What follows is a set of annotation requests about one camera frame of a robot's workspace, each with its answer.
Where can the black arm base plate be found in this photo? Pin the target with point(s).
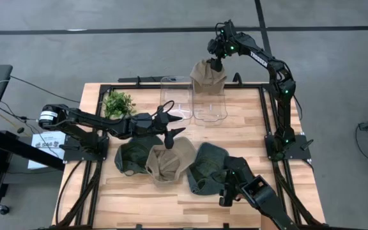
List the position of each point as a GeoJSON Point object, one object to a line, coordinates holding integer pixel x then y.
{"type": "Point", "coordinates": [299, 150]}
{"type": "Point", "coordinates": [75, 155]}

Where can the small black puck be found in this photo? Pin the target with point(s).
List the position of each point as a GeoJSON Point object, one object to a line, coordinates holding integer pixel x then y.
{"type": "Point", "coordinates": [20, 130]}

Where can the black aluminium table frame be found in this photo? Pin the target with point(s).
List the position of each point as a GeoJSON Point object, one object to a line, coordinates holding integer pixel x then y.
{"type": "Point", "coordinates": [126, 86]}

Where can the clear plastic hat stand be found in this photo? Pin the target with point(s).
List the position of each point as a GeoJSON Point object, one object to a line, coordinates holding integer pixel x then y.
{"type": "Point", "coordinates": [176, 96]}
{"type": "Point", "coordinates": [209, 108]}

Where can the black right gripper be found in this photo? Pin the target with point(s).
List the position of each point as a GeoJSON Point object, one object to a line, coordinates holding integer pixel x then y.
{"type": "Point", "coordinates": [220, 44]}

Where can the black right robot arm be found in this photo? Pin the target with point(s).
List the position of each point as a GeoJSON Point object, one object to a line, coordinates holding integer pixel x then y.
{"type": "Point", "coordinates": [260, 57]}

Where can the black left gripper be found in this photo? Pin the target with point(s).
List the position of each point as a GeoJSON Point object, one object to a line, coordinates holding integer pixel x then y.
{"type": "Point", "coordinates": [145, 126]}

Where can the black caster wheel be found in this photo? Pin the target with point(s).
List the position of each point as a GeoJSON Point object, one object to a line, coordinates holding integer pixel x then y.
{"type": "Point", "coordinates": [3, 210]}

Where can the white printed paper sheet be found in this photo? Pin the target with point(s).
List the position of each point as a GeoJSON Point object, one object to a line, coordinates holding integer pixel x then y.
{"type": "Point", "coordinates": [50, 137]}

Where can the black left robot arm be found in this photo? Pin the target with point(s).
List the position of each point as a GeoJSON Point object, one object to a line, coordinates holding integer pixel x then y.
{"type": "Point", "coordinates": [85, 119]}

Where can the black arched hook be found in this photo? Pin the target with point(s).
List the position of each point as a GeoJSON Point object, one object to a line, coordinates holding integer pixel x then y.
{"type": "Point", "coordinates": [237, 74]}

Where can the green potted plant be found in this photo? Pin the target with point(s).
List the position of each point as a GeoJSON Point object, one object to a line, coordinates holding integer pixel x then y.
{"type": "Point", "coordinates": [118, 103]}

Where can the black bar clamp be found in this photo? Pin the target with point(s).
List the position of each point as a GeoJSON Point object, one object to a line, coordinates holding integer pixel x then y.
{"type": "Point", "coordinates": [129, 79]}

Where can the beige baseball cap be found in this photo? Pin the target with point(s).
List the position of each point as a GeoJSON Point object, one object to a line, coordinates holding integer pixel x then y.
{"type": "Point", "coordinates": [208, 81]}
{"type": "Point", "coordinates": [168, 166]}

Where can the dark green baseball cap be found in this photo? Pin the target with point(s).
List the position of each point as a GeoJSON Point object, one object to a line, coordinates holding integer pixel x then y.
{"type": "Point", "coordinates": [206, 163]}
{"type": "Point", "coordinates": [133, 155]}

